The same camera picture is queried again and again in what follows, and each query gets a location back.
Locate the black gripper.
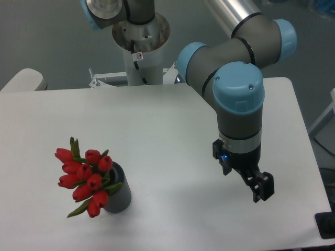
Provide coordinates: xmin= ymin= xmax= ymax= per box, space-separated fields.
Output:
xmin=213 ymin=139 xmax=274 ymax=203

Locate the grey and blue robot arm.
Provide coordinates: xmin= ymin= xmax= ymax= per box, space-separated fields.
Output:
xmin=81 ymin=1 xmax=297 ymax=202

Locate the dark grey ribbed vase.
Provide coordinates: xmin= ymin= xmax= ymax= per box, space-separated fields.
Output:
xmin=104 ymin=162 xmax=131 ymax=214

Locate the black device at table edge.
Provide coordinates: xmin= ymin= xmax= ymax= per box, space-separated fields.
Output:
xmin=315 ymin=212 xmax=334 ymax=239

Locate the red tulip bouquet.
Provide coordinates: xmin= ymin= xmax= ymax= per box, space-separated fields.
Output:
xmin=54 ymin=137 xmax=122 ymax=218

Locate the white chair seat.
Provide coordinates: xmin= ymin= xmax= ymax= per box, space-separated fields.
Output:
xmin=1 ymin=68 xmax=48 ymax=93

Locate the white furniture frame at right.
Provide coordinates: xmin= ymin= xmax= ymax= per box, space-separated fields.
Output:
xmin=307 ymin=89 xmax=334 ymax=139

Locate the black cable on pedestal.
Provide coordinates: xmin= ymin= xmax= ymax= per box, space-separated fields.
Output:
xmin=130 ymin=39 xmax=149 ymax=86

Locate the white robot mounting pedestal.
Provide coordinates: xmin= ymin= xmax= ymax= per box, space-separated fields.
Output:
xmin=88 ymin=13 xmax=181 ymax=89

